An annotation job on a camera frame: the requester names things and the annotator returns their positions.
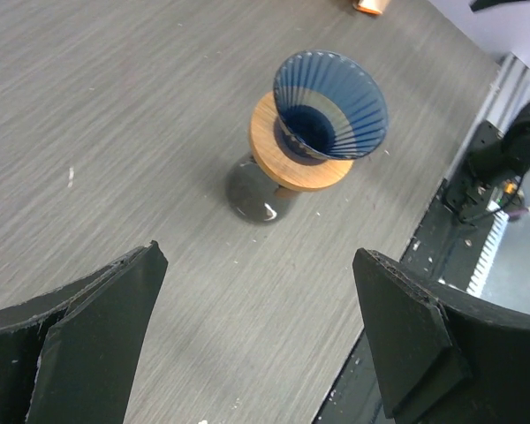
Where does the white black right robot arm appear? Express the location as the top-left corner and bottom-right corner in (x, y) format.
(443, 102), (530, 224)

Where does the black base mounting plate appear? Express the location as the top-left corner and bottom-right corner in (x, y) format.
(313, 184), (499, 423)

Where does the glass coffee carafe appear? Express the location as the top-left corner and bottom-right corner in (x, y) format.
(225, 154), (299, 224)

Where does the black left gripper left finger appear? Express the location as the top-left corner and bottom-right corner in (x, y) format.
(0, 242), (168, 423)

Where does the wooden ring dripper holder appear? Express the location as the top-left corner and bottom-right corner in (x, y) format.
(248, 92), (353, 192)

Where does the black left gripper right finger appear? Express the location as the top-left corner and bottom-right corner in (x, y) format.
(352, 248), (530, 423)

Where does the white slotted cable duct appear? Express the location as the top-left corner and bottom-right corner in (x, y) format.
(466, 212), (509, 298)

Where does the blue ribbed glass dripper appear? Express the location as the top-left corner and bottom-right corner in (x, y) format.
(273, 49), (389, 161)

